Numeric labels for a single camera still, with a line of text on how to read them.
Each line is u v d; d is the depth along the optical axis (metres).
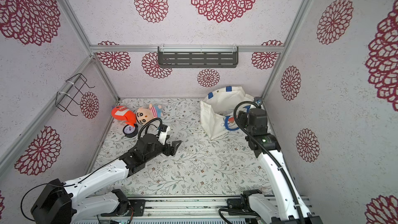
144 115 1.00
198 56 0.94
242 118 0.65
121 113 1.02
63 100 0.73
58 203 0.39
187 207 0.76
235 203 0.74
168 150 0.70
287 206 0.38
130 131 1.00
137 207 0.73
